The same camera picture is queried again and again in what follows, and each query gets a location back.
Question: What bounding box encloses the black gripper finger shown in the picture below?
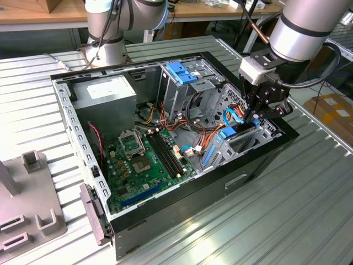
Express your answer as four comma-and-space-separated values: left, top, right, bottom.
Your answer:
258, 100, 293, 120
244, 93, 261, 124

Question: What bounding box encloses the hard disk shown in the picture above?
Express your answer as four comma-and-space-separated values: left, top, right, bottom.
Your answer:
202, 119, 261, 168

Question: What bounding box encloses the metal disk bay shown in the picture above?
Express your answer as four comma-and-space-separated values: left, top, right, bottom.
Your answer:
201, 82, 284, 172

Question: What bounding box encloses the yellow cardboard box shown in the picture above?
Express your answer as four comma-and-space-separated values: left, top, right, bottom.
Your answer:
303, 93, 353, 144

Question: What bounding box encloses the metal drive cage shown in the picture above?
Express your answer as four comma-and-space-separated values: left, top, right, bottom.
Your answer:
156, 58, 226, 123

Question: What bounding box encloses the blue plastic bay latch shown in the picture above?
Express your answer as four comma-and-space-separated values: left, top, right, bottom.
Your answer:
167, 62, 198, 86

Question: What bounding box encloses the black RAM slot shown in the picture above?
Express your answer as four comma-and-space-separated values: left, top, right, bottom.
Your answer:
146, 131, 180, 179
153, 129, 185, 174

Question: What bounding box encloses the wooden desk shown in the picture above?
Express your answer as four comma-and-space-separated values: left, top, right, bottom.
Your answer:
0, 0, 285, 33

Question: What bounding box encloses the black PC case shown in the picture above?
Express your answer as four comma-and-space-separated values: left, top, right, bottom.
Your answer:
50, 51, 301, 261

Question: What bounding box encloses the CPU socket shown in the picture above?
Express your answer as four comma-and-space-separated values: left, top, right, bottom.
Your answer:
131, 156, 152, 175

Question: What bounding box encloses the metal socket cover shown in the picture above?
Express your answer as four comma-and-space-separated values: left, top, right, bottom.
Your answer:
117, 131, 146, 156

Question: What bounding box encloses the green motherboard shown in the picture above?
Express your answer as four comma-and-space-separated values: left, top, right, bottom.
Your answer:
104, 125, 198, 215

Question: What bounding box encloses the blue expansion slot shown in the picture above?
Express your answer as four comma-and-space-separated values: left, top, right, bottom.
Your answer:
120, 183, 164, 210

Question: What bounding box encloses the grey power supply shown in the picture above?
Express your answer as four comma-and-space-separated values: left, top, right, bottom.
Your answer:
70, 75, 138, 144

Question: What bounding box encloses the grey case front bezel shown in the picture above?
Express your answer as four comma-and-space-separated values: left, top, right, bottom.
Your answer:
79, 183, 114, 247

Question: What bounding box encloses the wooden box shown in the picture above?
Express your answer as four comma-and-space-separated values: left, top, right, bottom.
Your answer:
45, 0, 63, 14

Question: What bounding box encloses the grey parts rack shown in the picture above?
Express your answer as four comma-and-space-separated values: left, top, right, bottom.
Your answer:
0, 149, 68, 256

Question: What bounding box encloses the orange red power wire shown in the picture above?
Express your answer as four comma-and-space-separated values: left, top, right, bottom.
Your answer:
231, 99, 250, 116

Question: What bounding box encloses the blue flat wire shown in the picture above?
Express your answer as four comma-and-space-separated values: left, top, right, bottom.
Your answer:
222, 108, 245, 125

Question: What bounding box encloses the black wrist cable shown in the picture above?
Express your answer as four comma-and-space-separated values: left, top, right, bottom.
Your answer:
275, 43, 343, 89

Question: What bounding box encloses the red orange wire bundle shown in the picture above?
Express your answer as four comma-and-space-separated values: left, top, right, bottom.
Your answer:
159, 102, 213, 146

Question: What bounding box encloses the yellow black wire bundle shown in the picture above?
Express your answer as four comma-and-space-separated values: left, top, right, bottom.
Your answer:
137, 101, 156, 125

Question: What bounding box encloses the red black twisted wire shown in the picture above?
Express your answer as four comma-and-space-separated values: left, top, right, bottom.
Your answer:
87, 123, 106, 169

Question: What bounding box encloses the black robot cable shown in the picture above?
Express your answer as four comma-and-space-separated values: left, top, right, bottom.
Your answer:
45, 52, 74, 72

